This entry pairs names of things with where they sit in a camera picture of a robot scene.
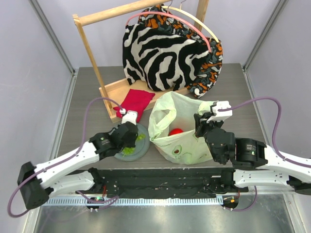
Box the white slotted cable duct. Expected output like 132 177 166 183
43 196 223 206

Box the red apple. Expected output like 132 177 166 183
168 128 184 136

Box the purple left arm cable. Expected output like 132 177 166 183
7 97 127 217

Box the red folded cloth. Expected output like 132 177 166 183
121 89 155 123

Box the aluminium frame rail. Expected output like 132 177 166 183
28 0 75 75

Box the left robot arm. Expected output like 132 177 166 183
17 122 138 210

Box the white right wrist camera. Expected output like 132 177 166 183
198 101 233 123

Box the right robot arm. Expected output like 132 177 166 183
194 113 311 195

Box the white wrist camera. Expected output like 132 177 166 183
198 101 233 123
119 108 138 125

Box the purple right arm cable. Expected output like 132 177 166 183
218 96 311 212

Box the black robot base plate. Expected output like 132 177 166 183
84 168 248 199

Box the camouflage pattern garment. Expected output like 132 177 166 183
138 4 224 99

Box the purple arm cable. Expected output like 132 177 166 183
7 97 127 217
218 96 311 212

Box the grey blue plate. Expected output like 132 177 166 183
114 124 150 162

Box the zebra pattern garment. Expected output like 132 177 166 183
122 24 209 91

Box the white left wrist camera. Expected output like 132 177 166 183
119 108 138 125

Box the pale green plastic bag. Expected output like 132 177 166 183
148 91 212 165

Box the green grape bunch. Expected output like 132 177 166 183
122 133 145 156

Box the wooden clothes rack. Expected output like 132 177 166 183
72 0 209 123

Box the cream clothes hanger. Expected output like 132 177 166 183
162 0 219 43

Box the pink clothes hanger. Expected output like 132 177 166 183
126 4 212 52

